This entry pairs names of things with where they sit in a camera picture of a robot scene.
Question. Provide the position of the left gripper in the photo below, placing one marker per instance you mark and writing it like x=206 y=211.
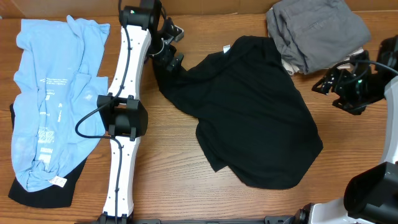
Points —
x=164 y=60

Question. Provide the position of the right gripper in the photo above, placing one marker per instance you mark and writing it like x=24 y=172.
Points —
x=333 y=90

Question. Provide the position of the black t-shirt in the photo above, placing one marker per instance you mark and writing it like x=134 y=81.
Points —
x=251 y=118

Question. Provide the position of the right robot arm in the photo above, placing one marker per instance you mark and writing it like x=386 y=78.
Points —
x=370 y=197

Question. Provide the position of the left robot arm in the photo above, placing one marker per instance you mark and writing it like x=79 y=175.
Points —
x=146 y=32

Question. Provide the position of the folded white garment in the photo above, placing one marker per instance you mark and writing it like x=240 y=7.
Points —
x=289 y=67

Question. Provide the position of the folded grey trousers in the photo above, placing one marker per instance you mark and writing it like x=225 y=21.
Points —
x=320 y=31

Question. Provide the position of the light blue t-shirt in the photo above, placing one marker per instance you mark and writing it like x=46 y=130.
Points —
x=56 y=122

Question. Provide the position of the black garment under pile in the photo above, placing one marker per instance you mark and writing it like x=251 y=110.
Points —
x=51 y=197

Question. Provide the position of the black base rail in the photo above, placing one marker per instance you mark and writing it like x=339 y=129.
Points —
x=211 y=221

